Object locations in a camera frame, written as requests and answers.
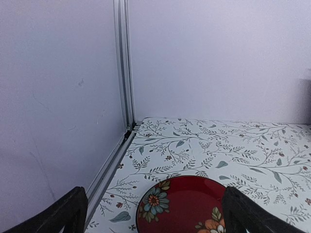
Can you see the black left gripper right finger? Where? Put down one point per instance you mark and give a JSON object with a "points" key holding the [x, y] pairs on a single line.
{"points": [[242, 215]]}

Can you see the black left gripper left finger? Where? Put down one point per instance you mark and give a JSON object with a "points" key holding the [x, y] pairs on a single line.
{"points": [[67, 215]]}

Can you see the left aluminium frame post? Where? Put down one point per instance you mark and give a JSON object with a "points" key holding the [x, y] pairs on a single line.
{"points": [[101, 182]]}

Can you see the red floral plate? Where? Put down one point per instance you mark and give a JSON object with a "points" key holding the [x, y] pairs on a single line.
{"points": [[184, 204]]}

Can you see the black poker chip case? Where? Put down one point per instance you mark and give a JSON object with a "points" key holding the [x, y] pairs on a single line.
{"points": [[304, 108]]}

